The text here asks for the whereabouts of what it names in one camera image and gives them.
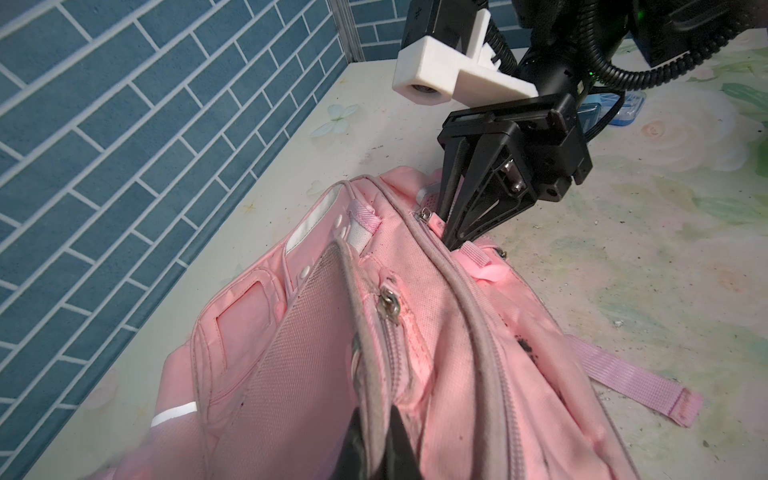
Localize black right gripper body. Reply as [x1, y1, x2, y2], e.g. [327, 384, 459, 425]
[438, 93, 592, 202]

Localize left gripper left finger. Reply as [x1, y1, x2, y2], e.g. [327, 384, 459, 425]
[332, 408, 368, 480]

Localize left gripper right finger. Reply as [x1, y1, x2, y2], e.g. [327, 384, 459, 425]
[383, 406, 423, 480]

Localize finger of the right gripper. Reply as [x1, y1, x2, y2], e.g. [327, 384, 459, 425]
[442, 134, 537, 250]
[437, 136, 472, 219]

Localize pink student backpack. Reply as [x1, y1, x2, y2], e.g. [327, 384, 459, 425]
[97, 167, 702, 479]

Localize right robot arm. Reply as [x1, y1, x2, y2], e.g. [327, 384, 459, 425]
[436, 0, 767, 250]

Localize blue pencil case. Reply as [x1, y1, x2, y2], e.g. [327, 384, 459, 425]
[578, 91, 647, 131]

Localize right corner aluminium post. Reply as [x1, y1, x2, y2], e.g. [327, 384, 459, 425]
[328, 0, 365, 63]

